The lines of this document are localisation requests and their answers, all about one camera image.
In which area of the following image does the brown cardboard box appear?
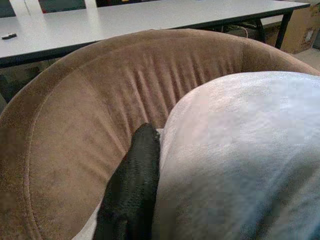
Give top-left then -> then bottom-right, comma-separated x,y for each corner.
281,3 -> 320,55

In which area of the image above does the grey table with black frame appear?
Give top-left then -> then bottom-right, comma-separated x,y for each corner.
0,0 -> 312,70

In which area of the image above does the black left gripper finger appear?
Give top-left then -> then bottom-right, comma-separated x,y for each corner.
93,122 -> 162,240

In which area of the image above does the brown bean bag sofa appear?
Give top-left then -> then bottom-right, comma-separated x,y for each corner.
0,27 -> 320,240

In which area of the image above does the light grey pillow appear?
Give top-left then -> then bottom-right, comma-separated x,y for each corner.
72,71 -> 320,240

